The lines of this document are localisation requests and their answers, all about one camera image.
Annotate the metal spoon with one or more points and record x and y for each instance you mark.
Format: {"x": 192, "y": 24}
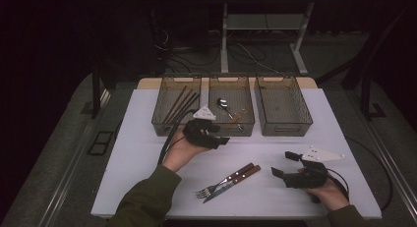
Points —
{"x": 223, "y": 103}

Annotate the brown chopstick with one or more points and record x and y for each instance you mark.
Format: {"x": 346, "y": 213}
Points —
{"x": 177, "y": 101}
{"x": 182, "y": 104}

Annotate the black metal stand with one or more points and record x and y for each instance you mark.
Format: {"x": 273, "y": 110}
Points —
{"x": 95, "y": 96}
{"x": 365, "y": 92}

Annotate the person's left hand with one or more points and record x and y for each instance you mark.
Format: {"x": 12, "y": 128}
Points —
{"x": 178, "y": 153}

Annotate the person's right hand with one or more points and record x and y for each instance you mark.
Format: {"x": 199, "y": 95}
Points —
{"x": 332, "y": 197}

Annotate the brown translucent plastic bin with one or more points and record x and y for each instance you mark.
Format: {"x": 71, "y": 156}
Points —
{"x": 242, "y": 96}
{"x": 282, "y": 105}
{"x": 164, "y": 99}

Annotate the black chopstick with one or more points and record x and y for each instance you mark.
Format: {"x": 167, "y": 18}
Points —
{"x": 189, "y": 105}
{"x": 185, "y": 105}

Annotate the aluminium floor rail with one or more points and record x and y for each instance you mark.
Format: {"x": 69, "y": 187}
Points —
{"x": 65, "y": 184}
{"x": 396, "y": 168}

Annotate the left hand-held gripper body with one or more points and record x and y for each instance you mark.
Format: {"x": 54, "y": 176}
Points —
{"x": 198, "y": 133}

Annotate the white table mat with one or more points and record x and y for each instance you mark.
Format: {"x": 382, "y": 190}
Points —
{"x": 262, "y": 200}

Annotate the grey metal-framed desk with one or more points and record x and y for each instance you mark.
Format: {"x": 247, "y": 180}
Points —
{"x": 224, "y": 40}

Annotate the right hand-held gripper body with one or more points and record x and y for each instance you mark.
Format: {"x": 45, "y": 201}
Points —
{"x": 308, "y": 178}

